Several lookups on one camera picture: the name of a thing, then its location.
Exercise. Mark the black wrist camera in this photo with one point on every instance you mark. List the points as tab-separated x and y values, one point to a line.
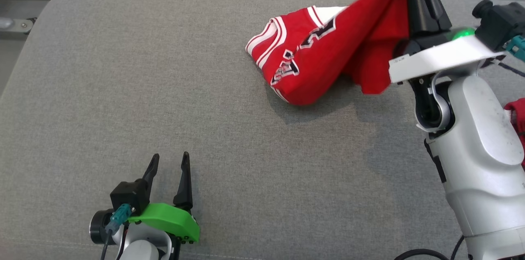
129	194
498	22

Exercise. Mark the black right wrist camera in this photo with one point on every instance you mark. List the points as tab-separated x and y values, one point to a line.
498	22

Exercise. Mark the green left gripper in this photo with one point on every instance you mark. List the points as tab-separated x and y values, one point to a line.
168	221

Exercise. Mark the grey fabric sofa cushion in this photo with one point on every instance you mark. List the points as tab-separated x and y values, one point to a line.
205	108

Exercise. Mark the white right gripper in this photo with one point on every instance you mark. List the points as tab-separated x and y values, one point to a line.
443	55

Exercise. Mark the red white basketball jersey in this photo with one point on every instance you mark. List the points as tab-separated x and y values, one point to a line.
320	55

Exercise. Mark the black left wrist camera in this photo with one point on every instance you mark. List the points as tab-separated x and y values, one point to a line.
129	194

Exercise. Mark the red garment with white trim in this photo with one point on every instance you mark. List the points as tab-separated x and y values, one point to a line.
517	128

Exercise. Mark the grey rounded post foot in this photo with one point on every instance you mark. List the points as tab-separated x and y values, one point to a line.
16	25

